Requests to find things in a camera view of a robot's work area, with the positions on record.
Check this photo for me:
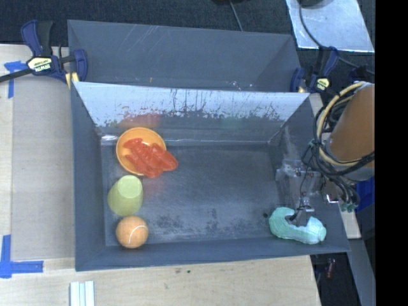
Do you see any grey metal bin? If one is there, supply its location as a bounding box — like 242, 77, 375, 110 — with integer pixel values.
66, 19, 352, 272

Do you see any yellow-green cup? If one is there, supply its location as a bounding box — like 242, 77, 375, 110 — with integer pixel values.
106, 174, 145, 217

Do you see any pale green lumpy toy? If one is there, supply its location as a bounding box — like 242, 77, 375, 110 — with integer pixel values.
268, 206, 328, 245

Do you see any orange tennis ball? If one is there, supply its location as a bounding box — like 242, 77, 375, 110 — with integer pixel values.
115, 215, 150, 249

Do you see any red plastic toy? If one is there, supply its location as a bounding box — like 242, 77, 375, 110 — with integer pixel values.
122, 137, 179, 179

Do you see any orange bowl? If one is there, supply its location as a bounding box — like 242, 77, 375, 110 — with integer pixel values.
115, 126, 168, 176

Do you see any pale wood flat board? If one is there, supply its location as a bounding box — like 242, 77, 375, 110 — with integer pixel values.
10, 74, 76, 263

